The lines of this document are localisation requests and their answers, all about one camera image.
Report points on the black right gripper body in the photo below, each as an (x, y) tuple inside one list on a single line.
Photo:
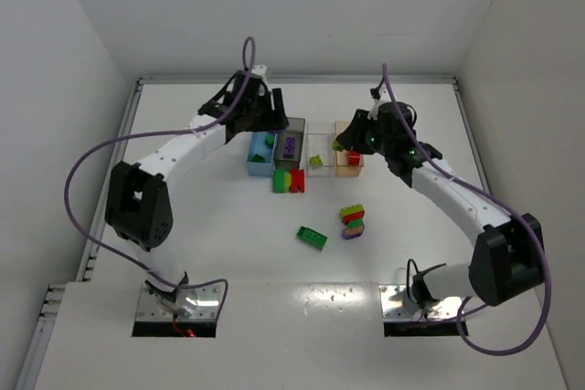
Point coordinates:
[(358, 128)]

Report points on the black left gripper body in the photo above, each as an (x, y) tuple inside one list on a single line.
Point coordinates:
[(263, 112)]

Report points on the lime lego brick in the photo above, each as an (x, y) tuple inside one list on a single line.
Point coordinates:
[(337, 146)]

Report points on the red flower lego brick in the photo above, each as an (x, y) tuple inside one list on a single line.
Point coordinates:
[(353, 158)]

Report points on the small green lego brick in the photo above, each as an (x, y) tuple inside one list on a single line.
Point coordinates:
[(269, 140)]

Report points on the dark green lego brick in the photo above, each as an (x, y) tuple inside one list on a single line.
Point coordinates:
[(257, 158)]

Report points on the lime green lego stack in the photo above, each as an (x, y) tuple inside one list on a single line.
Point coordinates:
[(352, 216)]

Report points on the purple butterfly lego brick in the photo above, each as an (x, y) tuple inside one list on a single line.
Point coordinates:
[(351, 233)]

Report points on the green number lego brick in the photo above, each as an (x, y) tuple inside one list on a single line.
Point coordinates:
[(312, 238)]

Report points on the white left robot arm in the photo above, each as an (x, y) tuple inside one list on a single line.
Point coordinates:
[(138, 205)]

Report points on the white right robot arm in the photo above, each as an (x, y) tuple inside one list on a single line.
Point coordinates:
[(504, 263)]

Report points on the smoky grey container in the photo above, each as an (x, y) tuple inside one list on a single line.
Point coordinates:
[(297, 129)]

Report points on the amber transparent container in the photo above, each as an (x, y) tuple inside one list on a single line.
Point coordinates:
[(341, 167)]

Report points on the clear transparent container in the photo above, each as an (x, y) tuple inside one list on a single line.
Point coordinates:
[(319, 139)]

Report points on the blue container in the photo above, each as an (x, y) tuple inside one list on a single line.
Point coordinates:
[(257, 145)]

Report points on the green red lego stack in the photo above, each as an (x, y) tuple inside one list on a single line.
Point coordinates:
[(292, 181)]

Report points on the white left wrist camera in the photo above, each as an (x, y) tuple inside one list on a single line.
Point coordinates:
[(261, 71)]

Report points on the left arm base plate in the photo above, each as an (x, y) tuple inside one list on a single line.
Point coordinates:
[(198, 306)]

